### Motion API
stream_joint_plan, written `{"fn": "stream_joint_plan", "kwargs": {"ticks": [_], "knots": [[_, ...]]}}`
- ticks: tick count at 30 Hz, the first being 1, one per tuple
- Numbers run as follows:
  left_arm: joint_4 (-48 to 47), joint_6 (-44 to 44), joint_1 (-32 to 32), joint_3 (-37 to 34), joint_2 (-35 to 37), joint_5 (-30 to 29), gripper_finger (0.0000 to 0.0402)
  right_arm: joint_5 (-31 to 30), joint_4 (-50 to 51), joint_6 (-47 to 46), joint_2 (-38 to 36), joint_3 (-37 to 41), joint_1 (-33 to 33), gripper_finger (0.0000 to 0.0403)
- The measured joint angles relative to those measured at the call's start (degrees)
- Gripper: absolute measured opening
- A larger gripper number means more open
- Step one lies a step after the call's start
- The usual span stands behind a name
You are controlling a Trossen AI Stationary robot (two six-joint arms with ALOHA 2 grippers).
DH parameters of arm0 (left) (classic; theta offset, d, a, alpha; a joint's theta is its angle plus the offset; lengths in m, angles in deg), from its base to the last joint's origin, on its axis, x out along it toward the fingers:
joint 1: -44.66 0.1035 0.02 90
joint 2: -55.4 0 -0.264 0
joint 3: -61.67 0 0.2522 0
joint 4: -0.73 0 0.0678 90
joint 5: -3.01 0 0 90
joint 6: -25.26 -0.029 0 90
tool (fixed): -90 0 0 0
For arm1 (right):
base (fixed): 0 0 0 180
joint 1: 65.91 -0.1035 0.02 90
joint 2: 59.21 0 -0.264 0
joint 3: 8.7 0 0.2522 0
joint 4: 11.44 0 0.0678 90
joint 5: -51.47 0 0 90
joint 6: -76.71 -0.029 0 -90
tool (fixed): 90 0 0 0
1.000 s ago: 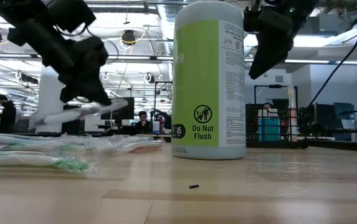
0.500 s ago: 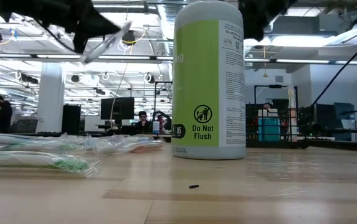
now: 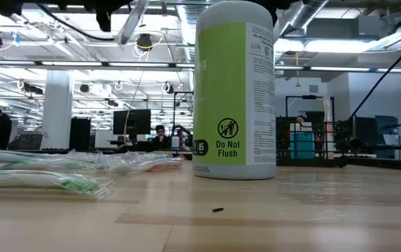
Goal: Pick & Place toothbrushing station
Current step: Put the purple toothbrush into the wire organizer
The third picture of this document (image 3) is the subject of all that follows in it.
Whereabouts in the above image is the long ceiling light strip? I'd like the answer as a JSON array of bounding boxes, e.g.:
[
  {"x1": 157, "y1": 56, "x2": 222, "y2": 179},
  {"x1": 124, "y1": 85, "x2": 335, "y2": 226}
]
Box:
[
  {"x1": 275, "y1": 65, "x2": 401, "y2": 74},
  {"x1": 0, "y1": 59, "x2": 196, "y2": 69}
]

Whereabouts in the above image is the black cabinet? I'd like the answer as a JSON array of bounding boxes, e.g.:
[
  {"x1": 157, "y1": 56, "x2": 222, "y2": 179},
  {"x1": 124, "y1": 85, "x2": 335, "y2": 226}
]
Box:
[{"x1": 69, "y1": 117, "x2": 92, "y2": 151}]

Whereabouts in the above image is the dark grey seat back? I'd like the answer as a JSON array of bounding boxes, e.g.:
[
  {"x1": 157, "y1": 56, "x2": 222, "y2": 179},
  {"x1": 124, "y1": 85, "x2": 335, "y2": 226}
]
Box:
[{"x1": 13, "y1": 133, "x2": 43, "y2": 151}]

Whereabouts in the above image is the white pillar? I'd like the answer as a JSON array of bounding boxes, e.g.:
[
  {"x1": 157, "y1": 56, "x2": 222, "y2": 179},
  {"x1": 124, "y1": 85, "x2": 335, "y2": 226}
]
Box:
[{"x1": 40, "y1": 69, "x2": 74, "y2": 151}]

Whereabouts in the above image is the black wire basket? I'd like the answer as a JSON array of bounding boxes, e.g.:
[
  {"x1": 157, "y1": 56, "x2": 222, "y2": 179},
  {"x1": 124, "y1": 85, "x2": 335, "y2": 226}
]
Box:
[{"x1": 276, "y1": 120, "x2": 349, "y2": 168}]

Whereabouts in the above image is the silver ventilation duct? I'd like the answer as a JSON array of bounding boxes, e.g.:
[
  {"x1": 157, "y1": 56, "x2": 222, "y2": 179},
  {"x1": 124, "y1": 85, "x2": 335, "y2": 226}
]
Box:
[
  {"x1": 283, "y1": 0, "x2": 330, "y2": 39},
  {"x1": 175, "y1": 3, "x2": 201, "y2": 64}
]

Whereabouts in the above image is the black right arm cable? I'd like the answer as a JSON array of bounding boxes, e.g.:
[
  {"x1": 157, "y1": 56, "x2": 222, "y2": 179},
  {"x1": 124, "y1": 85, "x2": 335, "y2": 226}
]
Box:
[{"x1": 347, "y1": 22, "x2": 401, "y2": 120}]

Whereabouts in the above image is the blue panel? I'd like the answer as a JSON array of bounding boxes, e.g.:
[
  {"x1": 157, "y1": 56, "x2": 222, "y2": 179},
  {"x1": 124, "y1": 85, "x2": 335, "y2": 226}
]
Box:
[{"x1": 374, "y1": 114, "x2": 400, "y2": 146}]

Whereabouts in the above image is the small white cap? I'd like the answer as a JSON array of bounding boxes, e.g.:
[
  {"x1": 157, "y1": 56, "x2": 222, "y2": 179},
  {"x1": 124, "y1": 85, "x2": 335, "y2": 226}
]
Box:
[{"x1": 296, "y1": 122, "x2": 316, "y2": 160}]

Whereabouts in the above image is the green white wipes canister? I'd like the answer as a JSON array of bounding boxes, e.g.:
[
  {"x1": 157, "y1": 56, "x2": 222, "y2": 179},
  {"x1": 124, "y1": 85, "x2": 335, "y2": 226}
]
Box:
[{"x1": 192, "y1": 0, "x2": 278, "y2": 181}]

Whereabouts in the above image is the black monitor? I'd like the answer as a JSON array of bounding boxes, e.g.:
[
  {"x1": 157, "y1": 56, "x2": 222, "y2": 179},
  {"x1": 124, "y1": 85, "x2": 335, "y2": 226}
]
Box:
[
  {"x1": 353, "y1": 115, "x2": 376, "y2": 146},
  {"x1": 112, "y1": 108, "x2": 152, "y2": 136}
]

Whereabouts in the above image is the green toothbrush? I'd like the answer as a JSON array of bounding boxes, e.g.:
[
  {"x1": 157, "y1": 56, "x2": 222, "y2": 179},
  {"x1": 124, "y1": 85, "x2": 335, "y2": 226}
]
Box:
[
  {"x1": 0, "y1": 169, "x2": 114, "y2": 201},
  {"x1": 0, "y1": 157, "x2": 98, "y2": 173}
]

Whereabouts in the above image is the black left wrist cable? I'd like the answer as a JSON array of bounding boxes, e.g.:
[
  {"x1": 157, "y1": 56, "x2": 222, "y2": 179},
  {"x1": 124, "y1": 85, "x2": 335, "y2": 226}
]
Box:
[{"x1": 37, "y1": 3, "x2": 117, "y2": 42}]

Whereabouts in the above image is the black aluminium frame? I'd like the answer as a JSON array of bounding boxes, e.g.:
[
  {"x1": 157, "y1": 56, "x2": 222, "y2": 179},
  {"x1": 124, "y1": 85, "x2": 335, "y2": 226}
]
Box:
[{"x1": 0, "y1": 148, "x2": 401, "y2": 173}]

